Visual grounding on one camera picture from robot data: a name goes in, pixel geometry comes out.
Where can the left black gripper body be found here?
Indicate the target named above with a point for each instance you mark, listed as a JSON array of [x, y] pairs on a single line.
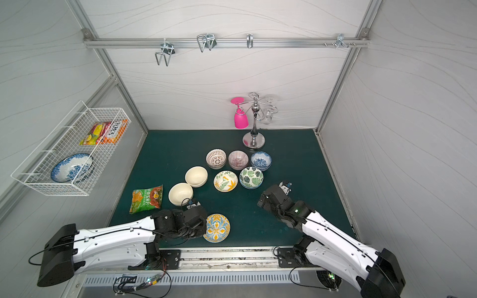
[[199, 218]]

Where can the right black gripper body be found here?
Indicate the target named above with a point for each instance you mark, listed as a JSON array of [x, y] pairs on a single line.
[[266, 197]]

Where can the yellow blue ornament bowl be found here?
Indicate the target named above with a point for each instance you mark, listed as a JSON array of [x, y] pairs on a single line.
[[217, 228]]

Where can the cream plain bowl back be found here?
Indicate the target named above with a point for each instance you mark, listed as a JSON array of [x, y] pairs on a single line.
[[196, 176]]

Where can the cream plain bowl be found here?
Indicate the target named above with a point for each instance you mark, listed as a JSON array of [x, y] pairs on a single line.
[[180, 194], [196, 176]]

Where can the green leaf bowl back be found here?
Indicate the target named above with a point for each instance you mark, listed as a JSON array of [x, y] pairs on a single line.
[[251, 177]]

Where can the yellow flower bowl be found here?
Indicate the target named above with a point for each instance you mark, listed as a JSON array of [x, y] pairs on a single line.
[[225, 181]]

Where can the blue floral bowl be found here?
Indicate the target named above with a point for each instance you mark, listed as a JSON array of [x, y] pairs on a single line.
[[261, 160], [76, 167]]

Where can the white maroon leaf bowl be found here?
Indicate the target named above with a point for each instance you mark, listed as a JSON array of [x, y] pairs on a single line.
[[216, 159]]

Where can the purple striped bowl front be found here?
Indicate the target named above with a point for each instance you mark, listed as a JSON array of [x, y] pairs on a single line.
[[238, 160]]

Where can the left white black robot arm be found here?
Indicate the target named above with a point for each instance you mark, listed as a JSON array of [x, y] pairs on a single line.
[[57, 262]]

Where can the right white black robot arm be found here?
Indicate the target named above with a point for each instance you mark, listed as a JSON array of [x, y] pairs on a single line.
[[375, 274]]

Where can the cream plain bowl front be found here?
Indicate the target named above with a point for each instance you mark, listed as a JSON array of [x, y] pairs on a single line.
[[180, 194]]

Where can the green snack bag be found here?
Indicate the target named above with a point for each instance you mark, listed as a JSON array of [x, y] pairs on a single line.
[[146, 199]]

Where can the chrome glass holder stand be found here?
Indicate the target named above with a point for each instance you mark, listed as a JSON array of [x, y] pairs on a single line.
[[262, 109]]

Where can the pink plastic wine glass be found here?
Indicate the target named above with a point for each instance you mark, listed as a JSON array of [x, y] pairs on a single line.
[[240, 116]]

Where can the colourful snack packet in basket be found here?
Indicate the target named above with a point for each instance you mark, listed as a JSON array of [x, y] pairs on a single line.
[[106, 132]]

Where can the blue floral bowl in basket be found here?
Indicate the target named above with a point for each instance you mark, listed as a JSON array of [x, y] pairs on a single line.
[[76, 167]]

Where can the metal double hook left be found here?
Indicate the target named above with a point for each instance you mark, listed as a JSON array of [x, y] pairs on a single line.
[[165, 53]]

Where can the metal double hook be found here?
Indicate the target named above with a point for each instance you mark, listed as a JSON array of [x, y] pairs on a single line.
[[165, 53], [206, 41]]

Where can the metal hook right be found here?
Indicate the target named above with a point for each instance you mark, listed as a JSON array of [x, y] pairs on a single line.
[[340, 43]]

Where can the metal double hook middle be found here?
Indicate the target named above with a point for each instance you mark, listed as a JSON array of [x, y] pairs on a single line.
[[206, 41]]

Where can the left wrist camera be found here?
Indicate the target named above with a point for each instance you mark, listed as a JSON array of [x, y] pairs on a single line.
[[192, 203]]

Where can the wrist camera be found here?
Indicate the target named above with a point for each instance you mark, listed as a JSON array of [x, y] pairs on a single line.
[[192, 203], [285, 187]]

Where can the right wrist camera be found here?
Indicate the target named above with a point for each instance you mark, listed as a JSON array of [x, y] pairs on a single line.
[[285, 187]]

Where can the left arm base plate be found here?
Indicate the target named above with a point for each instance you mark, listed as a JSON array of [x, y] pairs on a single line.
[[163, 260]]

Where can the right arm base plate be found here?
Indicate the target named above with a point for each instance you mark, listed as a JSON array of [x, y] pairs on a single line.
[[291, 258]]

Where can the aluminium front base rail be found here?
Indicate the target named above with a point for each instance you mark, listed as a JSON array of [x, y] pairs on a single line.
[[192, 259]]

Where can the white wire wall basket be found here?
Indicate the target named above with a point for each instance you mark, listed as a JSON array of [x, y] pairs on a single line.
[[63, 141]]

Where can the metal bracket on rail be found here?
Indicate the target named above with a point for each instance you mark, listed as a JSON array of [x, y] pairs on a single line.
[[249, 40]]

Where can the aluminium top rail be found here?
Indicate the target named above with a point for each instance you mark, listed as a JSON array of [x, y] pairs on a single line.
[[222, 43]]

